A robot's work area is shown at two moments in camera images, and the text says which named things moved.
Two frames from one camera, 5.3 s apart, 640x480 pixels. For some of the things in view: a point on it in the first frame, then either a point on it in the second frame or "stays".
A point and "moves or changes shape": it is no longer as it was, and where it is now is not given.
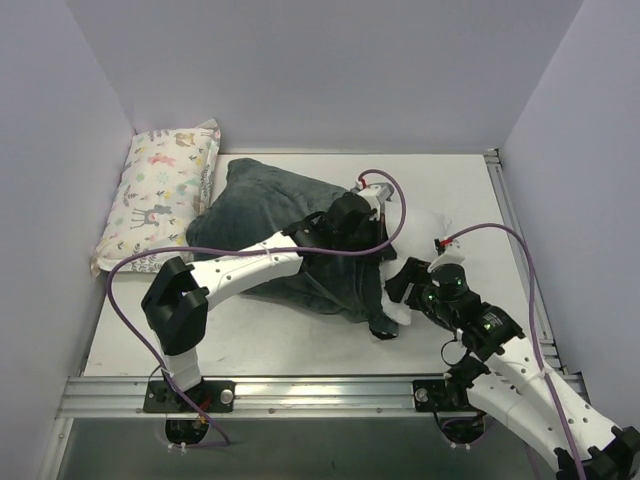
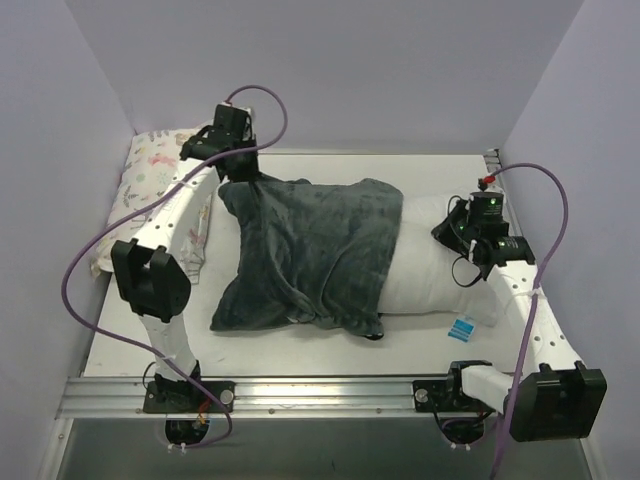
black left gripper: x=373 y=245 -> x=245 y=170
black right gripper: x=409 y=282 -> x=447 y=232
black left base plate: x=211 y=396 stays
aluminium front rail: x=257 y=398 stays
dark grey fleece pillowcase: x=260 y=201 moves or changes shape
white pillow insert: x=423 y=224 moves or changes shape
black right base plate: x=436 y=396 stays
